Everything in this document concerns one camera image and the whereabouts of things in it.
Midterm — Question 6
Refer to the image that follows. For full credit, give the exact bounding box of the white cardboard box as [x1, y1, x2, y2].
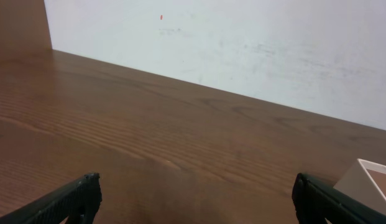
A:
[334, 159, 386, 215]

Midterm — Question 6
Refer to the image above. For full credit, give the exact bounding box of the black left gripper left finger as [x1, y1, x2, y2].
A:
[0, 173, 102, 224]

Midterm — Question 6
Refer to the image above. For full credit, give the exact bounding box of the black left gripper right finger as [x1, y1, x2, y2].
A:
[292, 173, 386, 224]

